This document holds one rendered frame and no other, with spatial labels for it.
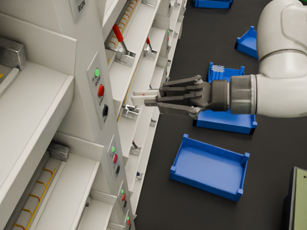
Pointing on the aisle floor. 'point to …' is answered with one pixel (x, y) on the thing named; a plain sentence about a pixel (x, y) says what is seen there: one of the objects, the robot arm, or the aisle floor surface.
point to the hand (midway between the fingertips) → (145, 97)
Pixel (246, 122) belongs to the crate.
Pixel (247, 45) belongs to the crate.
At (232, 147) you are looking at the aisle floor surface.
